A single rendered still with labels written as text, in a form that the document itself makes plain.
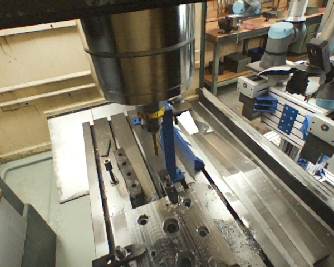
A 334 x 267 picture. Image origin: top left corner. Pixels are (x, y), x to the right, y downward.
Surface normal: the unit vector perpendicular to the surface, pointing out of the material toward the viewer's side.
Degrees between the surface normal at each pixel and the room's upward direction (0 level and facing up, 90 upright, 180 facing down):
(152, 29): 90
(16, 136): 90
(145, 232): 0
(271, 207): 8
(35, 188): 0
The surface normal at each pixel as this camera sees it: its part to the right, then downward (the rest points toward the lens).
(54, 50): 0.37, 0.56
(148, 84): 0.16, 0.61
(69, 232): -0.07, -0.78
